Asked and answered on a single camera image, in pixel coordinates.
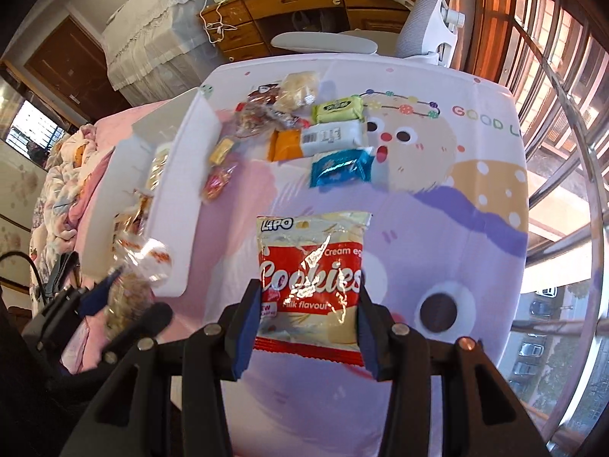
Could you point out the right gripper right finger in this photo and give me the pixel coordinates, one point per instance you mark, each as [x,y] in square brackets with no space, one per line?
[481,415]

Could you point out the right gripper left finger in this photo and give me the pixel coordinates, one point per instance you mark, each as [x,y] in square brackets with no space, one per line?
[166,399]

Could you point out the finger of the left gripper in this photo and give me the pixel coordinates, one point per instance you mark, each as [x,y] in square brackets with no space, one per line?
[153,321]
[95,299]

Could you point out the clear nut snack packet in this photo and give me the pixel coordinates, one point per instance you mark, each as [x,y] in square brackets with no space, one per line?
[142,264]

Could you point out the white plastic storage bin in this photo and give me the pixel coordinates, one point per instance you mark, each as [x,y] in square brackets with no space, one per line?
[189,128]

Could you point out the red Cookies snack bag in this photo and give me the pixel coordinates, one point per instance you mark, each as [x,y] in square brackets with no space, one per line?
[310,269]

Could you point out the small red candy packet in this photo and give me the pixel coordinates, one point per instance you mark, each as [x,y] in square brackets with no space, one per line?
[217,180]

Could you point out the small yellow candy packet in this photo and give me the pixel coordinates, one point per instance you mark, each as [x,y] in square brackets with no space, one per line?
[221,151]

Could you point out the orange snack packet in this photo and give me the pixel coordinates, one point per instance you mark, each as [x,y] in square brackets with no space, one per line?
[285,145]

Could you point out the dark red snack packet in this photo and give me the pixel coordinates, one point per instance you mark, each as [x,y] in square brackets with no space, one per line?
[257,114]

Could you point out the blue foil snack packet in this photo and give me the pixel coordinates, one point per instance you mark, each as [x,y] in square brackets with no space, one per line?
[343,166]

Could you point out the white barcode snack packet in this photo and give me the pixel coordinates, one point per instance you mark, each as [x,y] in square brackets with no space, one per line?
[333,136]

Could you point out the pale biscuit clear packet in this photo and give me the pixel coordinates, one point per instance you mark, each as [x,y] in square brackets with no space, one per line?
[298,90]

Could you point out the green snack packet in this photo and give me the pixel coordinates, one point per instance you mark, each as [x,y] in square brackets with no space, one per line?
[339,110]

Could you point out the yellow-brown snack bag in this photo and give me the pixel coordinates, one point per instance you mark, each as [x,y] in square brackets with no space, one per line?
[132,220]

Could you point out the floral crumpled quilt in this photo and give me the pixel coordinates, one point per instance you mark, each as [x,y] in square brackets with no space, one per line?
[53,234]

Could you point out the pink bed blanket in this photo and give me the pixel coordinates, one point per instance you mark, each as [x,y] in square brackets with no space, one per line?
[95,190]

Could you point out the wooden door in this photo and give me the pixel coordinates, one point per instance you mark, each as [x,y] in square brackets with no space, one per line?
[64,65]

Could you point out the cartoon print tablecloth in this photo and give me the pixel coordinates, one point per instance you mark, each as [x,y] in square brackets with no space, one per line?
[448,200]

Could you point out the white lace covered cabinet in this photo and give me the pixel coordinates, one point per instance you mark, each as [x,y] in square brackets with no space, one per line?
[157,49]

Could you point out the wooden desk with drawers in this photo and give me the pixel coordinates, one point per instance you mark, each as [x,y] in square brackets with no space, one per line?
[243,29]

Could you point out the grey office chair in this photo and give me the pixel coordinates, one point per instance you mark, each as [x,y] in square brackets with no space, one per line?
[428,36]

